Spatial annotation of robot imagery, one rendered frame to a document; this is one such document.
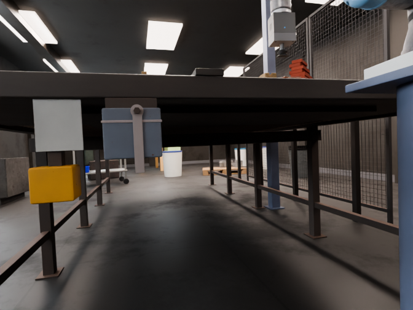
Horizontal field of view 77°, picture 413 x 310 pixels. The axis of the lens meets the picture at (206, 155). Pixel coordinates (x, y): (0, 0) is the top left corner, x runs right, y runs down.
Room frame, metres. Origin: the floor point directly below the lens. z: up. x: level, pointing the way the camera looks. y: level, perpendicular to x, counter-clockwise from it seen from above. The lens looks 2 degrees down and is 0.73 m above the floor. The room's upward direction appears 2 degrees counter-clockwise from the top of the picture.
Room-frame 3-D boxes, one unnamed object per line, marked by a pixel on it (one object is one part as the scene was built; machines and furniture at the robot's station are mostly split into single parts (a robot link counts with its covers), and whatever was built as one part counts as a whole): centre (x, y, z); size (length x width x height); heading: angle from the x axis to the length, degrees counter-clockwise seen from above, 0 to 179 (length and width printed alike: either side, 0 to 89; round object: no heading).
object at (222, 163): (6.89, -0.43, 0.16); 1.14 x 0.79 x 0.32; 95
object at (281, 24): (1.01, -0.31, 1.17); 0.10 x 0.09 x 0.16; 5
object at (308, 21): (3.64, -1.16, 1.11); 3.04 x 0.03 x 2.21; 14
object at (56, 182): (0.61, 0.36, 0.74); 0.09 x 0.08 x 0.24; 104
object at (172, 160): (6.71, 0.88, 0.33); 0.53 x 0.53 x 0.65
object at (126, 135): (0.66, 0.18, 0.77); 0.14 x 0.11 x 0.18; 104
